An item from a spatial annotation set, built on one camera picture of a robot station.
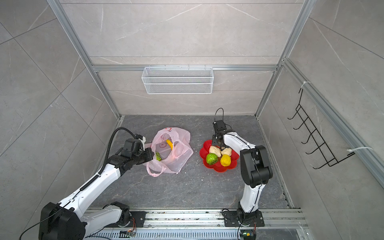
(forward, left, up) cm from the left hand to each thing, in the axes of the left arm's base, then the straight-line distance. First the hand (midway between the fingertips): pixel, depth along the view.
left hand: (154, 149), depth 83 cm
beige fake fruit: (+2, -43, -7) cm, 44 cm away
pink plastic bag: (-1, -8, -13) cm, 15 cm away
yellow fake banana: (+12, -6, -13) cm, 19 cm away
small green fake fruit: (+1, 0, -9) cm, 9 cm away
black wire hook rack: (-13, -78, +18) cm, 81 cm away
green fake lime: (-3, -33, -8) cm, 34 cm away
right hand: (+11, -40, -9) cm, 42 cm away
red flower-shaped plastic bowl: (+6, -30, -13) cm, 33 cm away
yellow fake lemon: (-4, -42, -8) cm, 43 cm away
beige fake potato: (+4, -36, -8) cm, 37 cm away
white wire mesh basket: (+46, -13, +15) cm, 50 cm away
